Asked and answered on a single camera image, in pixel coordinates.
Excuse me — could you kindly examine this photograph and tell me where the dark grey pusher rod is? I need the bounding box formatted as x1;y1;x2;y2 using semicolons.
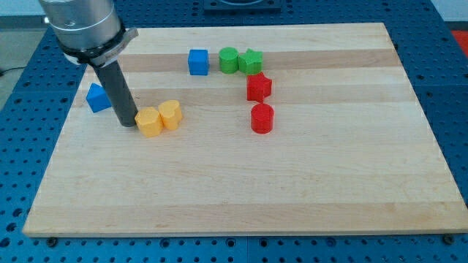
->
93;61;138;127

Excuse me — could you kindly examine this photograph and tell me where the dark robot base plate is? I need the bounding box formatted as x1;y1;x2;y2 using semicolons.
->
203;0;283;13

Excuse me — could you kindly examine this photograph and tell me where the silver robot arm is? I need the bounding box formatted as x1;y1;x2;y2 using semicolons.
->
39;0;138;127

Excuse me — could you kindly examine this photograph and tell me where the black cable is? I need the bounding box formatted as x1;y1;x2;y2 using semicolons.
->
0;65;27;77

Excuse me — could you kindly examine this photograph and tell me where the green star block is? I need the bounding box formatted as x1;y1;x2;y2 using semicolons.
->
238;49;263;75

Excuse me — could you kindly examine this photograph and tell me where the green cylinder block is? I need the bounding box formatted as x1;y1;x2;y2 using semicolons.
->
219;47;239;74

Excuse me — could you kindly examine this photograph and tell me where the red object at edge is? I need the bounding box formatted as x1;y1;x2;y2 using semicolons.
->
451;30;468;56

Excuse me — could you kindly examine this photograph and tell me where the blue cube block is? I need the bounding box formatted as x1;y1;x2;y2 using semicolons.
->
188;49;209;75

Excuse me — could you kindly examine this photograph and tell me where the yellow hexagon block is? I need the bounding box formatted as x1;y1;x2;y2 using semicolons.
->
135;107;164;137

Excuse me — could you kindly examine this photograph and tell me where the wooden board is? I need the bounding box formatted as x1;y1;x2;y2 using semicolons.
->
23;23;467;237

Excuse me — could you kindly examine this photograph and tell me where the red star block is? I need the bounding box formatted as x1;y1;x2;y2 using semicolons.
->
246;72;273;103

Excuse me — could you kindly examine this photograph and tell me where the red cylinder block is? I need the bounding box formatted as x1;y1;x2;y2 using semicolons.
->
251;103;274;134

